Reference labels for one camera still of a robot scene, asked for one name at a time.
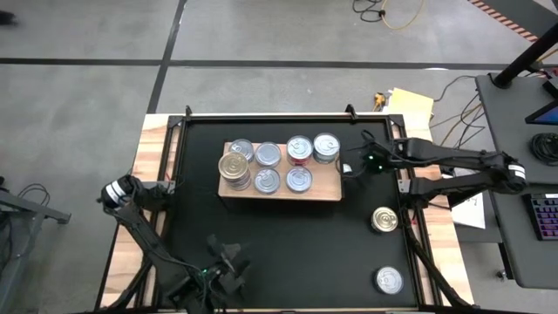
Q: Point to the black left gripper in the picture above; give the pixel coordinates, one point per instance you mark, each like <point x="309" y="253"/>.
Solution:
<point x="218" y="283"/>

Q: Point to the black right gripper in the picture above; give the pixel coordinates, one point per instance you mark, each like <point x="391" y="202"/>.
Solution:
<point x="377" y="159"/>

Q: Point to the teal skipjack tuna can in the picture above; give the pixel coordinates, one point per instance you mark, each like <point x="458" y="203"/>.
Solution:
<point x="326" y="146"/>
<point x="326" y="161"/>
<point x="242" y="148"/>

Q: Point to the blue can with silver lid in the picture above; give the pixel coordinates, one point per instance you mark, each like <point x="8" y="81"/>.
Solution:
<point x="389" y="280"/>
<point x="267" y="181"/>

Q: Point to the green Bumble Bee tuna can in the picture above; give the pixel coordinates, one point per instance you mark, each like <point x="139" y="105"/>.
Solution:
<point x="268" y="154"/>

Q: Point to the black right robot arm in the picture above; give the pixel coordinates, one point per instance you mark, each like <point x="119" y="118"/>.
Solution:
<point x="457" y="161"/>

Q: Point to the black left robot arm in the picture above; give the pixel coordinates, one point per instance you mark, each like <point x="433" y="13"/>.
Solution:
<point x="144" y="235"/>

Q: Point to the wooden shelf with black legs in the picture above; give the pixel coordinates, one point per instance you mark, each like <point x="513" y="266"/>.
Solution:
<point x="322" y="187"/>

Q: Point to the black table mat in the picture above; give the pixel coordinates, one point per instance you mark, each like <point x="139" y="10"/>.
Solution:
<point x="283" y="244"/>

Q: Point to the yellow black plug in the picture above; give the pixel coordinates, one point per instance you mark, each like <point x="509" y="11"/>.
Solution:
<point x="379" y="101"/>

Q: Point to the yellow envelope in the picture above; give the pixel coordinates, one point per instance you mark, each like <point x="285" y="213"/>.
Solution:
<point x="410" y="102"/>

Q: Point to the white paper sheet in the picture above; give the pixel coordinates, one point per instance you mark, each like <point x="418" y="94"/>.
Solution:
<point x="473" y="216"/>

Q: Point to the grey desk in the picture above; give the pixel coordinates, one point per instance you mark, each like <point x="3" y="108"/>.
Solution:
<point x="510" y="244"/>
<point x="510" y="131"/>

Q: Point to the black keyboard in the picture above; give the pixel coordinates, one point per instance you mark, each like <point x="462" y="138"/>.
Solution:
<point x="542" y="216"/>

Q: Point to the black tablet screen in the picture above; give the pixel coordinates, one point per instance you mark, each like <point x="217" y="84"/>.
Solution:
<point x="547" y="115"/>

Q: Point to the black pole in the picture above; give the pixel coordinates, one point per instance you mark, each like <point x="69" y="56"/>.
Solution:
<point x="527" y="56"/>

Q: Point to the grey metal stand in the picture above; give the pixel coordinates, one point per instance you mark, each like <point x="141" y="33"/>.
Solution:
<point x="26" y="209"/>

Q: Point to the person's foot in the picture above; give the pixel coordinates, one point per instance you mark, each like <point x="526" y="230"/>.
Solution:
<point x="6" y="17"/>

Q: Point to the silver metal bracket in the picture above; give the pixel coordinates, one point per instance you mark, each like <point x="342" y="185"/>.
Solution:
<point x="403" y="186"/>

